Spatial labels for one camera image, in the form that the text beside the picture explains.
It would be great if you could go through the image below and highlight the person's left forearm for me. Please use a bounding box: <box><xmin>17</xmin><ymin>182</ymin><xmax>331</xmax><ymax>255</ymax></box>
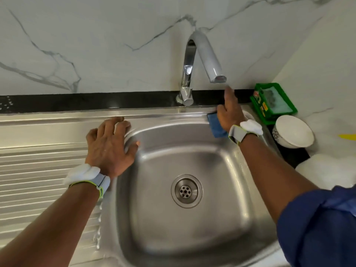
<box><xmin>0</xmin><ymin>183</ymin><xmax>101</xmax><ymax>267</ymax></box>

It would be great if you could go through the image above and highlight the metal drain strainer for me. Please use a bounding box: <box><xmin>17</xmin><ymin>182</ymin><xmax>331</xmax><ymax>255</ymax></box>
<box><xmin>171</xmin><ymin>174</ymin><xmax>204</xmax><ymax>209</ymax></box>

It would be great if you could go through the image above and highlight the chrome faucet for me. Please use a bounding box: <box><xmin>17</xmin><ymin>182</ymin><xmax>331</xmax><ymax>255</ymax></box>
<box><xmin>176</xmin><ymin>30</ymin><xmax>228</xmax><ymax>107</ymax></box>

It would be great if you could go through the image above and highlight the green soap tray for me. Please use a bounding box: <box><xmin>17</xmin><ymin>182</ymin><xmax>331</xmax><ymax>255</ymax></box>
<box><xmin>250</xmin><ymin>83</ymin><xmax>298</xmax><ymax>126</ymax></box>

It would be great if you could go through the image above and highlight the person's right hand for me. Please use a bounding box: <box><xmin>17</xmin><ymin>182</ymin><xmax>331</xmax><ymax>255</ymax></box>
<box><xmin>216</xmin><ymin>86</ymin><xmax>247</xmax><ymax>132</ymax></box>

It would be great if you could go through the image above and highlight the person's right forearm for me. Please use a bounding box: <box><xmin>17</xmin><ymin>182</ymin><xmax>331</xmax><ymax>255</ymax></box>
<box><xmin>239</xmin><ymin>133</ymin><xmax>318</xmax><ymax>223</ymax></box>

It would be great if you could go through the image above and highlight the stainless steel sink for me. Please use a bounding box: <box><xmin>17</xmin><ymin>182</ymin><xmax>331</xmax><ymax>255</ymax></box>
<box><xmin>0</xmin><ymin>103</ymin><xmax>290</xmax><ymax>267</ymax></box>

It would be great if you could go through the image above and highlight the white bowl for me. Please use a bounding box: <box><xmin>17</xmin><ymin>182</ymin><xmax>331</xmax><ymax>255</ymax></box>
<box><xmin>273</xmin><ymin>114</ymin><xmax>315</xmax><ymax>149</ymax></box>

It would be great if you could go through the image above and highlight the white yellow spray bottle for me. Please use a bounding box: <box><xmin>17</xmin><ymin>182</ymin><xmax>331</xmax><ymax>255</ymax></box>
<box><xmin>296</xmin><ymin>133</ymin><xmax>356</xmax><ymax>191</ymax></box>

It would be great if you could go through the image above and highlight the person's left hand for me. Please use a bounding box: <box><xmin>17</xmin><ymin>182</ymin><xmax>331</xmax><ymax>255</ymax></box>
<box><xmin>85</xmin><ymin>116</ymin><xmax>141</xmax><ymax>180</ymax></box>

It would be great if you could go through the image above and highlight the blue cloth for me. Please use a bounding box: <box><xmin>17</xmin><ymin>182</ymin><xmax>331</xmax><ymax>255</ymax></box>
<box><xmin>207</xmin><ymin>112</ymin><xmax>228</xmax><ymax>138</ymax></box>

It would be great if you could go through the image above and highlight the white left wrist tracker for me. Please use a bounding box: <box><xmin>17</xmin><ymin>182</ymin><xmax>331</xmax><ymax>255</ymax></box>
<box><xmin>64</xmin><ymin>163</ymin><xmax>111</xmax><ymax>199</ymax></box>

